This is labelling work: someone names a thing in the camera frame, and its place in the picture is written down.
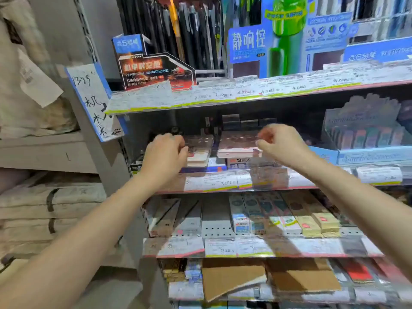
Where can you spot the person's left hand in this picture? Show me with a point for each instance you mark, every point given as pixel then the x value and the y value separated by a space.
pixel 162 159

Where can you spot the person's right hand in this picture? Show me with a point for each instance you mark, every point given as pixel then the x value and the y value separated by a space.
pixel 285 144

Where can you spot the person's right thumb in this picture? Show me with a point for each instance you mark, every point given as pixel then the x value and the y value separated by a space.
pixel 263 146

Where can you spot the person's left thumb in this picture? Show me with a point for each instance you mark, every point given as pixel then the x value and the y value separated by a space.
pixel 184 155

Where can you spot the pink eraser box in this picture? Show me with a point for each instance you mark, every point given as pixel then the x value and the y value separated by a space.
pixel 236 143

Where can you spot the person's right forearm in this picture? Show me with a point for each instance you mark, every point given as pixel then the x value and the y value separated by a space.
pixel 360 202

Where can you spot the person's left forearm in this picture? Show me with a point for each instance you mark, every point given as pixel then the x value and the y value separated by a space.
pixel 77 247

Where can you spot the white box with black print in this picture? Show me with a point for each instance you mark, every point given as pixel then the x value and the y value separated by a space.
pixel 244 162

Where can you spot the row of black small boxes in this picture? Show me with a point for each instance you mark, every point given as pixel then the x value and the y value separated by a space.
pixel 247 122

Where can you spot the blue flat box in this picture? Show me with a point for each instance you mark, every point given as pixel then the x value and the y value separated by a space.
pixel 212 166

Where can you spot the clear acrylic label holder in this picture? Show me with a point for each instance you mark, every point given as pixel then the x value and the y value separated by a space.
pixel 269 177

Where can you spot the short shelf price label strip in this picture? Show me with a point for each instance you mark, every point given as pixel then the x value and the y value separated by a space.
pixel 219 181

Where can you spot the long shelf price label strip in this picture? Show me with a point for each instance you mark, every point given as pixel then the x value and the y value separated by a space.
pixel 257 88

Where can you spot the grey pencil box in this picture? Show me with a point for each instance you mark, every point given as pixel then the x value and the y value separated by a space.
pixel 162 218
pixel 190 220

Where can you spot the patterned teal pencil box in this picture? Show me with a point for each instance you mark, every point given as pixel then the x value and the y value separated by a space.
pixel 256 212

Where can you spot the patterned green label pencil box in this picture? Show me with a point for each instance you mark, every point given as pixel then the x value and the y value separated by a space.
pixel 278 212

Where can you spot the blue white pencil box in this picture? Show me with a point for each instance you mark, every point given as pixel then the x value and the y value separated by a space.
pixel 239 215

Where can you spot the grey metal shelf upright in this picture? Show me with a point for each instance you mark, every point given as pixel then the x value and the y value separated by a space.
pixel 106 164

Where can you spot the yellow pencil box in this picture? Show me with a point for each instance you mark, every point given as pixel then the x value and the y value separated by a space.
pixel 323 214
pixel 302 215

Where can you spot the orange black pen display box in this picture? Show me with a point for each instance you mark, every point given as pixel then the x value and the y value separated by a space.
pixel 151 69

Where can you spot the clear eraser display box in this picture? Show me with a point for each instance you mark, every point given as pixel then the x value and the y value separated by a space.
pixel 367 131

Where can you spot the pink edged price label strip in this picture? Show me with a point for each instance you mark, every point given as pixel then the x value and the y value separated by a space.
pixel 238 247

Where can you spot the handwritten paper sign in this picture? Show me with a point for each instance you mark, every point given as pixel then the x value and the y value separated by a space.
pixel 91 99

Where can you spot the blue green display board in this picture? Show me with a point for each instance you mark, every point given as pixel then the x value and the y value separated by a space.
pixel 273 35

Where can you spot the small blue white box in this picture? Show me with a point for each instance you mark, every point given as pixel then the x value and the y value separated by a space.
pixel 193 270

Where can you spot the gold black box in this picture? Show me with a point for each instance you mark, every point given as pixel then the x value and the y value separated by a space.
pixel 172 270

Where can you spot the row of black pen packets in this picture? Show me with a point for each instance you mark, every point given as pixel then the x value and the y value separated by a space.
pixel 180 32

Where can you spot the brown cardboard sheet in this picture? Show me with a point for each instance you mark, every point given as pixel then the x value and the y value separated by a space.
pixel 231 278
pixel 302 275

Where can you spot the grey shelf board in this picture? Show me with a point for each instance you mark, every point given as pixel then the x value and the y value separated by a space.
pixel 41 152

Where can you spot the blue pen display box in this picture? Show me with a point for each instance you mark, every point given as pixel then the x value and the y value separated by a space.
pixel 379 48

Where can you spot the clear fronted price label strip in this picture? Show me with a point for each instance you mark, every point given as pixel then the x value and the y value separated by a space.
pixel 309 294

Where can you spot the red packet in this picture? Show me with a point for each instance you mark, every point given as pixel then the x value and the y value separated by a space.
pixel 355 270

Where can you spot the stack of paper wrapped bundles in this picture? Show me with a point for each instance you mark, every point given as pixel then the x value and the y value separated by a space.
pixel 38 209

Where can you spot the white paper label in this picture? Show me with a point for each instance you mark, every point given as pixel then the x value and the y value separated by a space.
pixel 38 78

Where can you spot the white woven sack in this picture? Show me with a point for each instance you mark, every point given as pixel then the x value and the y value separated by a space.
pixel 29 80

